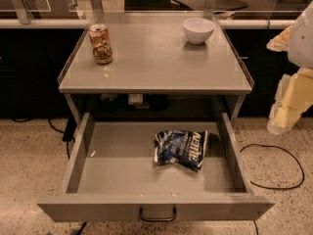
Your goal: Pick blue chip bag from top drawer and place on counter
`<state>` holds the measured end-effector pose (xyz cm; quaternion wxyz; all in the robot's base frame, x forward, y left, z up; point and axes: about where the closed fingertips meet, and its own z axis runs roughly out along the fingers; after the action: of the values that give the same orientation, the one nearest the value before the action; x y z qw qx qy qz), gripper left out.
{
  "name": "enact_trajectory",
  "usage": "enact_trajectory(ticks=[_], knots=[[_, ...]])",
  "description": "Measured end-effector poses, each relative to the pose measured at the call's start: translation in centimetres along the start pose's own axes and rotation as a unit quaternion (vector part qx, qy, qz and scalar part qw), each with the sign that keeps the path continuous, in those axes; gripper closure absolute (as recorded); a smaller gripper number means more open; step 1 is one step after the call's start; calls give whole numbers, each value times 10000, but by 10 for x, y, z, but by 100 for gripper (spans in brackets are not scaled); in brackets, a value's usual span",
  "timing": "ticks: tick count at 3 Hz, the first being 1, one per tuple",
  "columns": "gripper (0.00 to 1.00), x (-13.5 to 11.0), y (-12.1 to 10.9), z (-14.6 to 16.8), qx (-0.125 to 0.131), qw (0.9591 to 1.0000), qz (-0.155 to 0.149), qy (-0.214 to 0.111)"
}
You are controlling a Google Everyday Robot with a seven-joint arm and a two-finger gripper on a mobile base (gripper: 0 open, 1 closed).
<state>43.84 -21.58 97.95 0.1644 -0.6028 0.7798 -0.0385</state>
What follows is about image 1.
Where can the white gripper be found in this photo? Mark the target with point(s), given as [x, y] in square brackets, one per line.
[301, 43]

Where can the black drawer handle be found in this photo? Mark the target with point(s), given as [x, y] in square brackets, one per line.
[157, 216]

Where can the gold drink can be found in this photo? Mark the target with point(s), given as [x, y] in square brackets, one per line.
[101, 45]

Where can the grey cabinet counter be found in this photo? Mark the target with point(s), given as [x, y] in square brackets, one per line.
[151, 55]

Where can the grey open drawer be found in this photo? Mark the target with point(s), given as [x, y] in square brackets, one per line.
[110, 175]

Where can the white horizontal rail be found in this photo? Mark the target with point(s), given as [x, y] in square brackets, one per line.
[228, 24]

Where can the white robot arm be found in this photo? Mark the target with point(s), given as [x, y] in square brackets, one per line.
[301, 40]

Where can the blue chip bag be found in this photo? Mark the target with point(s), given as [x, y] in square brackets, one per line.
[182, 147]

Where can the white bowl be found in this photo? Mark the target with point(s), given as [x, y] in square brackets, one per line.
[198, 30]

